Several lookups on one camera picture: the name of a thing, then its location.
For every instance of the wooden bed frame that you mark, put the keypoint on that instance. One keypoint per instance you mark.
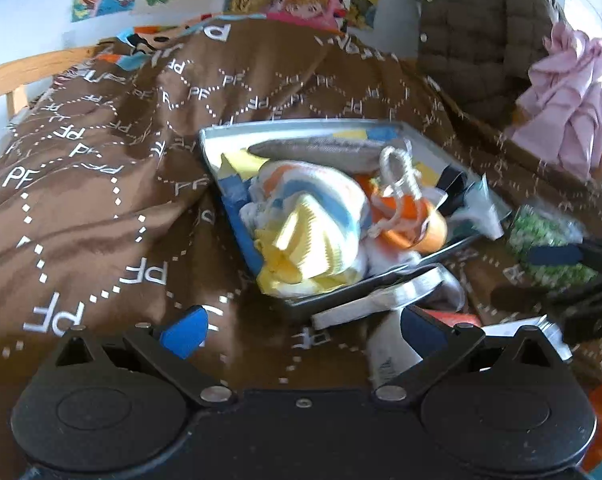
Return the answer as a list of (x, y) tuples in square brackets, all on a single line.
[(26, 72)]

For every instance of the grey tray with colourful picture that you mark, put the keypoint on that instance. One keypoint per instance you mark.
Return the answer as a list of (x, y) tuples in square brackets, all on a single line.
[(221, 145)]

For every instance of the white sock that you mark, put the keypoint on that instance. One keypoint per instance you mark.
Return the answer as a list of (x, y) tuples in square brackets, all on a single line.
[(381, 300)]

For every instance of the grey cloth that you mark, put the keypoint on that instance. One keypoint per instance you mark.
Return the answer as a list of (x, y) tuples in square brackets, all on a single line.
[(321, 152)]

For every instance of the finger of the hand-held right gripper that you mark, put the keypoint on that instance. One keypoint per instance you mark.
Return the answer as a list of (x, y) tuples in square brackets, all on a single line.
[(526, 299), (556, 256)]

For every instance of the small white box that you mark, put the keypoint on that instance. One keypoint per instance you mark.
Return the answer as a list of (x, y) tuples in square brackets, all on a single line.
[(511, 330)]

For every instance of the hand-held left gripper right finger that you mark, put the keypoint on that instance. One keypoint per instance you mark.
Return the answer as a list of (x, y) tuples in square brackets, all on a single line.
[(421, 330)]

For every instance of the brown quilted jacket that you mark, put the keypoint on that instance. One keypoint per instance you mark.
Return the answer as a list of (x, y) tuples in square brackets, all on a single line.
[(481, 35)]

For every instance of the glass jar of green beads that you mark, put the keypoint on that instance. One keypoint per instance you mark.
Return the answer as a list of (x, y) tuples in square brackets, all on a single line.
[(536, 230)]

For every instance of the brown printed blanket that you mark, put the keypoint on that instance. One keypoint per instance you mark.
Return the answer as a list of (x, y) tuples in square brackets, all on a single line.
[(106, 160)]

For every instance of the pink cloth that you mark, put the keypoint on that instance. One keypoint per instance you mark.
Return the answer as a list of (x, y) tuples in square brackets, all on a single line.
[(576, 95)]

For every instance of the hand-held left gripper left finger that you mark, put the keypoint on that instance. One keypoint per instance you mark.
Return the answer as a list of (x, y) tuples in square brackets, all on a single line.
[(186, 332)]

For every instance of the navy cloth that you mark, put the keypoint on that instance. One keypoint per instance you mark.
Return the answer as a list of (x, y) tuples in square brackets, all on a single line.
[(453, 182)]

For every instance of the white teal tissue packet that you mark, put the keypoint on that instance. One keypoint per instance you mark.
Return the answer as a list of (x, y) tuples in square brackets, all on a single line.
[(483, 210)]

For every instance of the orange plastic cup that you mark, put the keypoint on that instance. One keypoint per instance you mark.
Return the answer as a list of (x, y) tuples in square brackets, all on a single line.
[(411, 220)]

